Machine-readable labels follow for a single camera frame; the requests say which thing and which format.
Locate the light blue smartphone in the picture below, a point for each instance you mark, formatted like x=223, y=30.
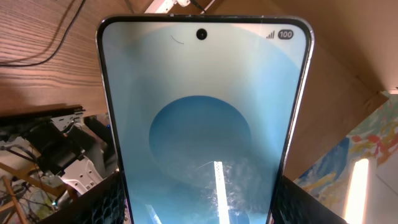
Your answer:
x=202, y=111

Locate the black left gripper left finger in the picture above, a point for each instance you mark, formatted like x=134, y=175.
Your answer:
x=103, y=204

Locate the colourful wall painting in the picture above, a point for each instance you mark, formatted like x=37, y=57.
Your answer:
x=374, y=139

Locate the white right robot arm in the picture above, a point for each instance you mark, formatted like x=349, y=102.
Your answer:
x=92, y=158

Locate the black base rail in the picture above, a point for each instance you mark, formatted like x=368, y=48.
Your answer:
x=59, y=115

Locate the ceiling strip light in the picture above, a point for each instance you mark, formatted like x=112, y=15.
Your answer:
x=357, y=193

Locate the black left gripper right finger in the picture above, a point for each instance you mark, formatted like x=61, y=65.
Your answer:
x=293, y=205

